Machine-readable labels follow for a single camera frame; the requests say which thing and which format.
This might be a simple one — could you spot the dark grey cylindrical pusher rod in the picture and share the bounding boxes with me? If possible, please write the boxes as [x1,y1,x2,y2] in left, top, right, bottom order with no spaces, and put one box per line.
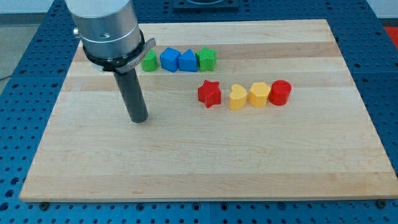
[114,68,148,123]

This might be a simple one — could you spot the black clamp ring flange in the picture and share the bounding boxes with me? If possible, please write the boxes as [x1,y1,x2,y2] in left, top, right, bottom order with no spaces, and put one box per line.
[83,31,156,73]

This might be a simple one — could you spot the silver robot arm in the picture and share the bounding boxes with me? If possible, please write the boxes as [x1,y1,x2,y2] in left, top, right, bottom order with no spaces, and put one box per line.
[65,0,156,123]

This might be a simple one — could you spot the green circle block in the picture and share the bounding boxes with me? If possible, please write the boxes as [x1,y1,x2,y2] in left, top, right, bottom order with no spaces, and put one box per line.
[141,49,159,72]

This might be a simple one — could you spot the red star block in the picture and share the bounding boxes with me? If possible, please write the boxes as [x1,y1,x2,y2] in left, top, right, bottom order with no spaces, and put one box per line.
[198,80,221,108]

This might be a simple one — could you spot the green star block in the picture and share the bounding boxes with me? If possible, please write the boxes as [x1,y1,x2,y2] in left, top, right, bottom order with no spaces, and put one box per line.
[195,47,217,72]

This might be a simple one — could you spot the blue cube block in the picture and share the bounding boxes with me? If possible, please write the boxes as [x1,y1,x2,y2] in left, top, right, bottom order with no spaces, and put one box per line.
[160,47,180,72]

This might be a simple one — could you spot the blue triangle block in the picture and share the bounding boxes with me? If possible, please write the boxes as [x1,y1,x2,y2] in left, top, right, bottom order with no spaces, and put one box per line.
[178,49,198,72]

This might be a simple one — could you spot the yellow heart block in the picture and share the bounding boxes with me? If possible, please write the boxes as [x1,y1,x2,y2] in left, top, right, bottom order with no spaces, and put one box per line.
[229,84,248,111]

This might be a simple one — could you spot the light wooden board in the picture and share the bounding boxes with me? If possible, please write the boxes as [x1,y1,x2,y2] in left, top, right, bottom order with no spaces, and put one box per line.
[20,19,397,202]

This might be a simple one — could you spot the yellow hexagon block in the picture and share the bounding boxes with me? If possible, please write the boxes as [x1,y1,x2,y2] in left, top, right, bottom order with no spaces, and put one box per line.
[248,82,271,108]

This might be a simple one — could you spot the red cylinder block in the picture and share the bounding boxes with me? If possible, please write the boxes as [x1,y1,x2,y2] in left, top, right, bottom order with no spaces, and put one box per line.
[269,80,292,106]

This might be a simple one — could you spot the dark square base plate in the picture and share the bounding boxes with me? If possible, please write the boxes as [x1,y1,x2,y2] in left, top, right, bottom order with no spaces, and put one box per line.
[172,0,239,9]

